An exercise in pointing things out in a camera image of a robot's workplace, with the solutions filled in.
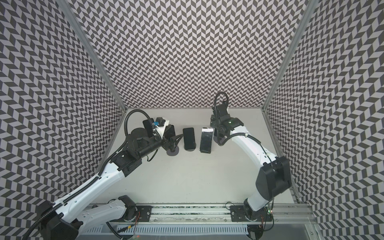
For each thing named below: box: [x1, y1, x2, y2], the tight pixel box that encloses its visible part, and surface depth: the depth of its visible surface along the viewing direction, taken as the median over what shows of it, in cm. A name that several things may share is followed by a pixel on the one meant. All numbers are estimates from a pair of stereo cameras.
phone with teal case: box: [199, 127, 214, 154], surface depth 91 cm
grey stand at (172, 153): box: [166, 146, 179, 156], surface depth 96 cm
